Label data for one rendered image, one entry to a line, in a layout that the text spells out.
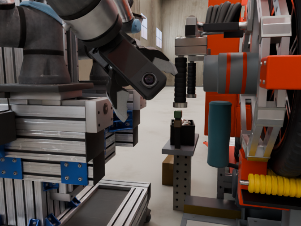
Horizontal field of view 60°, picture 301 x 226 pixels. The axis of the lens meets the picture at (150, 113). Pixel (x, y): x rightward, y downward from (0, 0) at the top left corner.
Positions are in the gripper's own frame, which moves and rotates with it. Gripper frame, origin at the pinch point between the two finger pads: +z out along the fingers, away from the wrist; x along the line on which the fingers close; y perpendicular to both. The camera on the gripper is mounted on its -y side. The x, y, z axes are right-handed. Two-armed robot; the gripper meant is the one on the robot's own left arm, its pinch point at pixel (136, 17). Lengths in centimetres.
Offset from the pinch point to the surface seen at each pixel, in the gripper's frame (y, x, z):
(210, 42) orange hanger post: 15, 61, -27
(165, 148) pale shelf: 73, 48, -37
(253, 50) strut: 20, 86, -71
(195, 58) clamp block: 25, 64, -58
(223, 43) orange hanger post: 15, 67, -25
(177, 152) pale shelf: 73, 55, -36
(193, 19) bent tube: 15, 71, -90
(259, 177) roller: 58, 96, -80
